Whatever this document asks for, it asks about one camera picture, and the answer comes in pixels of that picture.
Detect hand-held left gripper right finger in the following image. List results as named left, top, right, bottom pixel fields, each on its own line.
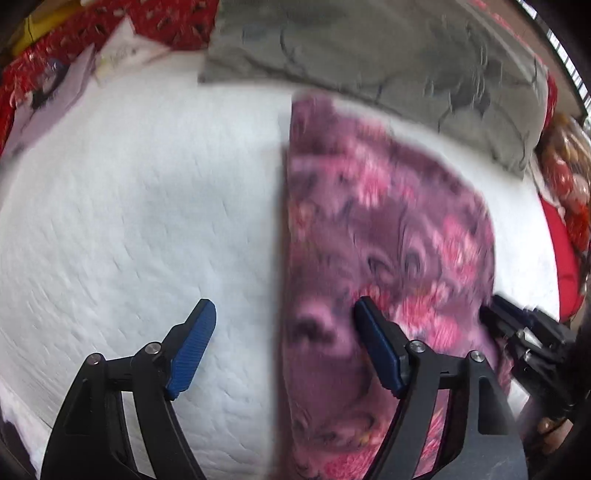
left=353, top=296, right=529, bottom=480

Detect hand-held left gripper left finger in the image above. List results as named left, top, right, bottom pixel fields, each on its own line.
left=41, top=298, right=218, bottom=480

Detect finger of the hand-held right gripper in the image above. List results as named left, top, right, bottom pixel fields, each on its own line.
left=480, top=295, right=525, bottom=346

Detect pink floral cloth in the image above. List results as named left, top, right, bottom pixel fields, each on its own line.
left=277, top=90, right=518, bottom=480

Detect person's right hand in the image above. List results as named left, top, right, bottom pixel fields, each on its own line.
left=537, top=414, right=577, bottom=457

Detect red cushion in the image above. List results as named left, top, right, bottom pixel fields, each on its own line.
left=539, top=196, right=583, bottom=324

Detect white quilted bed cover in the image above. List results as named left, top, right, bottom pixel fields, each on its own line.
left=0, top=51, right=573, bottom=480

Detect shiny red gold bag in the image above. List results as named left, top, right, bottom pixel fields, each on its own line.
left=538, top=113, right=591, bottom=252

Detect grey patterned blanket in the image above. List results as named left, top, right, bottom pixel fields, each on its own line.
left=198, top=0, right=551, bottom=180

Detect white papers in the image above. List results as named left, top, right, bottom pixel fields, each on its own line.
left=93, top=21, right=174, bottom=88

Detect red printed blanket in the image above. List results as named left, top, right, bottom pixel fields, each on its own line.
left=0, top=0, right=220, bottom=155

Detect yellow box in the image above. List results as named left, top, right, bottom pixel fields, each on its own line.
left=11, top=0, right=81, bottom=56

